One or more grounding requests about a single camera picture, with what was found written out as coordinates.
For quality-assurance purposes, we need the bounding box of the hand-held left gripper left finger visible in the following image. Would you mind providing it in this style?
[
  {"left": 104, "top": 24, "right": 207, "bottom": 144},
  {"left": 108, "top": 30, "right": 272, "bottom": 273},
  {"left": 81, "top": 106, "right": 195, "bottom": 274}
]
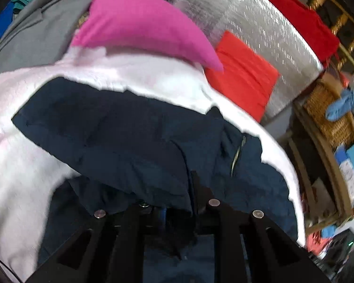
[{"left": 25, "top": 203, "right": 169, "bottom": 283}]

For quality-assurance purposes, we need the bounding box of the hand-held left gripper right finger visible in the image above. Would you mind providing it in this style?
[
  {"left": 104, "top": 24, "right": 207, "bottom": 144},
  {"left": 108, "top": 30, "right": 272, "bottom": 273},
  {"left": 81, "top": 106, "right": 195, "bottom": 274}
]
[{"left": 191, "top": 170, "right": 332, "bottom": 283}]

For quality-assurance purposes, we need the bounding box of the navy blue garment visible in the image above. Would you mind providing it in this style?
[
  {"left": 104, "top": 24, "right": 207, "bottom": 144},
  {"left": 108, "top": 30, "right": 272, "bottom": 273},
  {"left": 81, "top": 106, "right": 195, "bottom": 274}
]
[{"left": 12, "top": 77, "right": 299, "bottom": 283}]

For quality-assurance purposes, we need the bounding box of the wooden shelf unit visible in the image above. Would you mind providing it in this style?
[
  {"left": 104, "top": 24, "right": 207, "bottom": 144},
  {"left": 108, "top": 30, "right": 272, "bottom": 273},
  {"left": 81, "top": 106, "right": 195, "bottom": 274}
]
[{"left": 286, "top": 103, "right": 354, "bottom": 233}]

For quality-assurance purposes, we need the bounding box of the orange-red pillow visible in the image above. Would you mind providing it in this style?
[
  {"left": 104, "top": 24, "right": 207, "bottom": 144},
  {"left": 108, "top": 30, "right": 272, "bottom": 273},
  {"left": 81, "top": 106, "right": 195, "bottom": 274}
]
[{"left": 205, "top": 31, "right": 281, "bottom": 123}]

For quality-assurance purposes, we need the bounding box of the wicker basket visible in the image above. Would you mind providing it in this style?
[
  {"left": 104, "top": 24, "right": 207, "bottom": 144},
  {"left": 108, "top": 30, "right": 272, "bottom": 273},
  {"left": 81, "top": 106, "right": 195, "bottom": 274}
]
[{"left": 304, "top": 83, "right": 354, "bottom": 151}]

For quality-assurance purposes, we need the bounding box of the pale pink blanket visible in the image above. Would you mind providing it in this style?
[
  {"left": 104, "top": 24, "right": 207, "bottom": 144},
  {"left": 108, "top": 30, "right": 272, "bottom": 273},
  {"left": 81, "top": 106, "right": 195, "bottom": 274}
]
[{"left": 0, "top": 47, "right": 307, "bottom": 283}]

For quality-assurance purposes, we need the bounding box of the light blue cloth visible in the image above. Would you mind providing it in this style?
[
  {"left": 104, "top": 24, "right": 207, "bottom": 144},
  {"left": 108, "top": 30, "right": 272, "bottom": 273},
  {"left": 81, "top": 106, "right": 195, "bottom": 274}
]
[{"left": 326, "top": 88, "right": 354, "bottom": 121}]

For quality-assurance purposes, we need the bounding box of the silver foil mat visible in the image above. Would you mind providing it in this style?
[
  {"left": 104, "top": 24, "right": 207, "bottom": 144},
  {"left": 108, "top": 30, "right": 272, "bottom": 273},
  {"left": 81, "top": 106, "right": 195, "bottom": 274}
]
[{"left": 173, "top": 0, "right": 325, "bottom": 124}]

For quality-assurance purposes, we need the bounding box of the magenta pillow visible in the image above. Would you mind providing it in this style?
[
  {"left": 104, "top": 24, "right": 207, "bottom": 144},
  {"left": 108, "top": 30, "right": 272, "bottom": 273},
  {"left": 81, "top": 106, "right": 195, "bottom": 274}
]
[{"left": 70, "top": 0, "right": 225, "bottom": 72}]

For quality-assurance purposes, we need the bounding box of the red cloth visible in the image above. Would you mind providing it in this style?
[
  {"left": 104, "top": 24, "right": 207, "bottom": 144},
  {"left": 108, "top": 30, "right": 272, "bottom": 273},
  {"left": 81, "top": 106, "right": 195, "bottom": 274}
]
[{"left": 236, "top": 0, "right": 341, "bottom": 65}]

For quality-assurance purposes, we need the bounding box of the grey garment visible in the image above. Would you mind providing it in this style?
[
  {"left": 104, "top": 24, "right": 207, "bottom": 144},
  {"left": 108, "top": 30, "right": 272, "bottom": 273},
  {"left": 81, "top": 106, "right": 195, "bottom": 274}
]
[{"left": 0, "top": 0, "right": 96, "bottom": 79}]

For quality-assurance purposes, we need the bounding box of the bright blue garment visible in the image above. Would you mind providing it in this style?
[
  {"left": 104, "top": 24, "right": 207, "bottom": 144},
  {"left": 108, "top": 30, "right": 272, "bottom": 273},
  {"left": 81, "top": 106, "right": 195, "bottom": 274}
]
[{"left": 0, "top": 3, "right": 16, "bottom": 39}]

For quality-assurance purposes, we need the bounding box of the gold metal bed frame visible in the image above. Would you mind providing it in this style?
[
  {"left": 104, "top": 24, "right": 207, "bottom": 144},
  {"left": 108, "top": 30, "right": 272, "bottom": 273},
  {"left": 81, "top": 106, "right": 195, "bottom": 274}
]
[{"left": 277, "top": 0, "right": 354, "bottom": 77}]

